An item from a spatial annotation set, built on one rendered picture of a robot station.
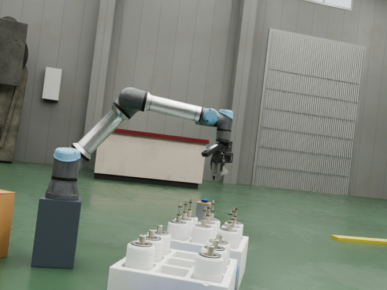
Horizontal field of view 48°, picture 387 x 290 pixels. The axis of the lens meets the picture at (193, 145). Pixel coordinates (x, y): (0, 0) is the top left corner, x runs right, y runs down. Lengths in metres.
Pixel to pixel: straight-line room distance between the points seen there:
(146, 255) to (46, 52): 8.34
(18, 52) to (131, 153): 2.78
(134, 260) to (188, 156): 5.57
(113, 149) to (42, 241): 4.87
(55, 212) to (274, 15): 9.08
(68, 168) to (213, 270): 0.90
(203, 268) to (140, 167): 5.50
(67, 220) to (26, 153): 7.48
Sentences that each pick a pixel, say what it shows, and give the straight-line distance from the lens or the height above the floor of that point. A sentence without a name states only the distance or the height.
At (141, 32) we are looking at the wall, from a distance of 9.71.
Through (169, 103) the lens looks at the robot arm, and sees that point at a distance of 2.05.
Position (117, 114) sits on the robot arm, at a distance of 2.17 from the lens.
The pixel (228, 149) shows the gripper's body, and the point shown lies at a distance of 2.24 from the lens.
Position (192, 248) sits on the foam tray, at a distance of 1.96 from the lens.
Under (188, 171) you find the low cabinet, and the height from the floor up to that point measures 0.27.
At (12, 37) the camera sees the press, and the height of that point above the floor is 2.19.
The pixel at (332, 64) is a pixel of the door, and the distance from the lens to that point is 10.97.
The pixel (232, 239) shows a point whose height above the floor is 0.22.
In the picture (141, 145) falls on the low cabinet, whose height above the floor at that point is 0.59.
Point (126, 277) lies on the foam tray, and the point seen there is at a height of 0.16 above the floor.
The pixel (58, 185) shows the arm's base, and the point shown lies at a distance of 2.04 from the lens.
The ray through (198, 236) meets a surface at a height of 0.21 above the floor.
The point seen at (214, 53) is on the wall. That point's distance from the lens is 9.92.
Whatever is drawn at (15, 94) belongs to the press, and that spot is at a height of 1.24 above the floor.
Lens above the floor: 0.58
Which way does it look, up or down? 1 degrees up
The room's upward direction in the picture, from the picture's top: 7 degrees clockwise
